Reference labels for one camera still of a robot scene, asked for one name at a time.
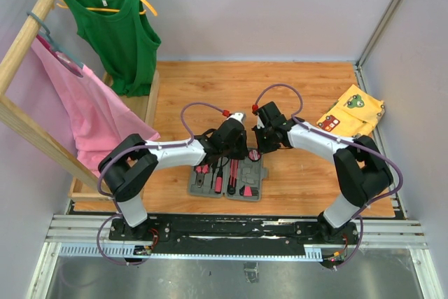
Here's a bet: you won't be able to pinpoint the black electrical tape roll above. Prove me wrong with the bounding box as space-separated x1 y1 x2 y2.
248 149 261 162

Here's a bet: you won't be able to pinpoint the grey plastic tool case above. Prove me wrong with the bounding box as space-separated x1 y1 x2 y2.
187 156 267 202

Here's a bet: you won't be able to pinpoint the pink handled pliers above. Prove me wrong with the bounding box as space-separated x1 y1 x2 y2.
195 165 209 188

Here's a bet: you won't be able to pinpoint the pink hex key set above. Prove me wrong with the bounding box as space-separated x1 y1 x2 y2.
239 185 259 198

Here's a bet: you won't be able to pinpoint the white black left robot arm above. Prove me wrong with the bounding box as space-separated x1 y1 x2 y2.
98 113 247 240

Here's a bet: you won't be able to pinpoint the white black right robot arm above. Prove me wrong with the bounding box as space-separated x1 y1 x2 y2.
252 102 393 243

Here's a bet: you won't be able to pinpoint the yellow patterned cloth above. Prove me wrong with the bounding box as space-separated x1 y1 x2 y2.
316 85 385 138

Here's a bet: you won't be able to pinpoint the pink shirt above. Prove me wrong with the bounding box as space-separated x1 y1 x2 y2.
31 36 160 176

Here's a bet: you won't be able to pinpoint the green tank top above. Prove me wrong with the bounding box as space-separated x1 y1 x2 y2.
63 0 161 97

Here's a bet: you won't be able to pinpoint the grey clothes hanger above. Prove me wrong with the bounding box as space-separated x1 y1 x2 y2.
27 11 84 78

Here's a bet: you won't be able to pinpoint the wooden clothes rack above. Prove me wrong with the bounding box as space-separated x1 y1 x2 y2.
0 0 160 203

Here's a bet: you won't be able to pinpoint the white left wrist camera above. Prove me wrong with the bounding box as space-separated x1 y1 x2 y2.
222 110 246 125

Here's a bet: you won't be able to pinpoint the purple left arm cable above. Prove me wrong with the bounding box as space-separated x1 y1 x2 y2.
95 102 230 267

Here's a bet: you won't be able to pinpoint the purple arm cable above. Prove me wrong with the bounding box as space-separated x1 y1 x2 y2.
95 102 230 267
251 83 405 272

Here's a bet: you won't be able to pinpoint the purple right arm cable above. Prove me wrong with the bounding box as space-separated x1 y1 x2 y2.
251 83 405 272

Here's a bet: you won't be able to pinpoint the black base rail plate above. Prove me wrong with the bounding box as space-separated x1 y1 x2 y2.
108 214 358 256

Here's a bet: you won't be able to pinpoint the aluminium frame post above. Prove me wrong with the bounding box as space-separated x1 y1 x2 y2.
353 0 426 69

